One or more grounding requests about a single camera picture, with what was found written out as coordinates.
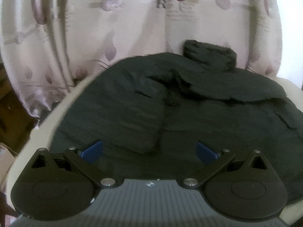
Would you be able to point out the brown wooden furniture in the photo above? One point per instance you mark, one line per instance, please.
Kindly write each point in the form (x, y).
(16, 123)

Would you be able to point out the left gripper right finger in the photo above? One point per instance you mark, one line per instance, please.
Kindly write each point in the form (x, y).
(238, 189)

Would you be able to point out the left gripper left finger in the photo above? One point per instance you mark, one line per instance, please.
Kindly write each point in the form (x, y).
(55, 186)

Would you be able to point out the floral pink curtain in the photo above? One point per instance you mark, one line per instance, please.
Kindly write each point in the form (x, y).
(48, 46)

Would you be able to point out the black padded jacket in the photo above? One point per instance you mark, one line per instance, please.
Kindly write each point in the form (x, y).
(151, 111)

